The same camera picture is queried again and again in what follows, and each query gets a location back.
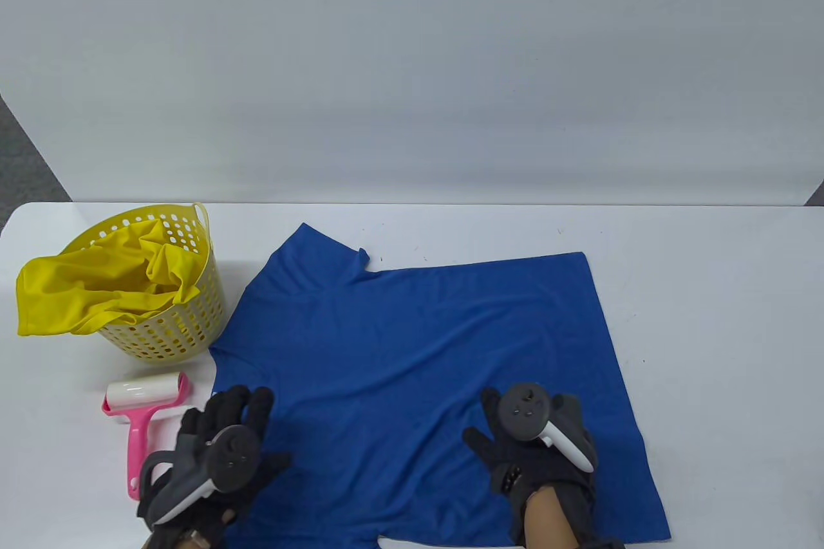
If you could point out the person's left hand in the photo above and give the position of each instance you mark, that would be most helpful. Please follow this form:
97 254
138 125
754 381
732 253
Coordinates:
232 404

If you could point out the person's right hand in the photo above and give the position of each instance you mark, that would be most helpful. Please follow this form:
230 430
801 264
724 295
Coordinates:
508 465

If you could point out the pink lint roller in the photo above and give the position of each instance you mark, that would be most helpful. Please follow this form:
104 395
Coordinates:
138 407

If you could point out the blue t-shirt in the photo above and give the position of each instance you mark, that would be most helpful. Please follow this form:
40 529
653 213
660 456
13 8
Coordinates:
418 349

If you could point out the yellow t-shirt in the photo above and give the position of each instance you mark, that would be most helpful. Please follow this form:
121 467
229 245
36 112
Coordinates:
77 291

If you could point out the person's left forearm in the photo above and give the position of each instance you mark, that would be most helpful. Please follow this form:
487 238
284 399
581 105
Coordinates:
190 539

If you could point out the person's right forearm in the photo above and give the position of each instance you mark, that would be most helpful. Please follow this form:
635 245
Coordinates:
547 520

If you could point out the grey left hand controller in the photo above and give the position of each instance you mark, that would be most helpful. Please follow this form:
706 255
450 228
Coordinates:
232 459

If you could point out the yellow perforated plastic basket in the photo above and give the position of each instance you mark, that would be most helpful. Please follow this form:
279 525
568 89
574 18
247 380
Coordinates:
193 330

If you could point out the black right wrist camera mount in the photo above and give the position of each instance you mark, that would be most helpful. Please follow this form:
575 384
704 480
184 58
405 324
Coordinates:
605 544

